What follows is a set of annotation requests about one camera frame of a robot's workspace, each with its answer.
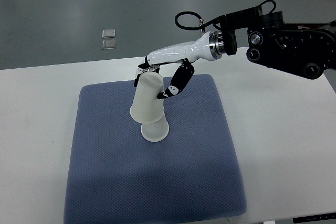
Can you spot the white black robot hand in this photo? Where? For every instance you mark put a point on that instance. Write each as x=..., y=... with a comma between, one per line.
x=185, y=54

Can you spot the white paper cup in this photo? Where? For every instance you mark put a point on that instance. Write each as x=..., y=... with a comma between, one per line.
x=146, y=107
x=157, y=131

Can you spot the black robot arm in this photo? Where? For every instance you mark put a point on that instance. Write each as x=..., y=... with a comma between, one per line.
x=305, y=50

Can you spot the white paper cup on cushion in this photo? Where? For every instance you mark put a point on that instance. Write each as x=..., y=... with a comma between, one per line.
x=157, y=131

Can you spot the lower silver floor plate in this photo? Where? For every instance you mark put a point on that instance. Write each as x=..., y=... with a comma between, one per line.
x=109, y=44

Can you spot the silver floor plate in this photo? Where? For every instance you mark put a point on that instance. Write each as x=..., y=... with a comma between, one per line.
x=109, y=44
x=108, y=33

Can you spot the upper silver floor plate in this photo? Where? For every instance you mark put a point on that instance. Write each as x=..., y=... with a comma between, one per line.
x=108, y=33

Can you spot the blue grey fabric cushion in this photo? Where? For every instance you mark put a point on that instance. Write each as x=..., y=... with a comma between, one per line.
x=116, y=176

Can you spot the black bar under table edge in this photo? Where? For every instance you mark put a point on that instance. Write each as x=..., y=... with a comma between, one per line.
x=307, y=219

